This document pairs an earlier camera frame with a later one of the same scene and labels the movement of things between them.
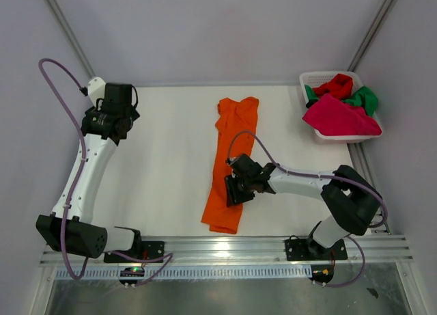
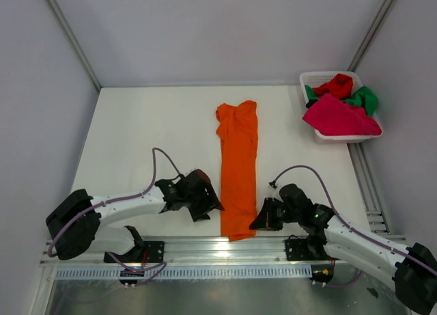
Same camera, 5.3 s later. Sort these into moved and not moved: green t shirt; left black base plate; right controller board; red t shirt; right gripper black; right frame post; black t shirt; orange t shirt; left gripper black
Moved: right gripper black; left gripper black; orange t shirt
Not moved: right controller board; red t shirt; green t shirt; right frame post; left black base plate; black t shirt
